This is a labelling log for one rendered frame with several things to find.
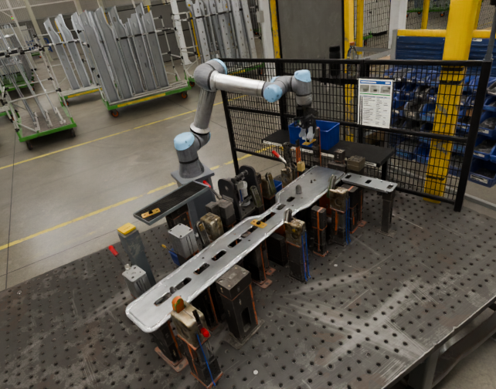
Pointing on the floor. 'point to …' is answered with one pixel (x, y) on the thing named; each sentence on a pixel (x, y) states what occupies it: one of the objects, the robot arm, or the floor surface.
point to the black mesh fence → (376, 128)
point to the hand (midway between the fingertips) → (308, 138)
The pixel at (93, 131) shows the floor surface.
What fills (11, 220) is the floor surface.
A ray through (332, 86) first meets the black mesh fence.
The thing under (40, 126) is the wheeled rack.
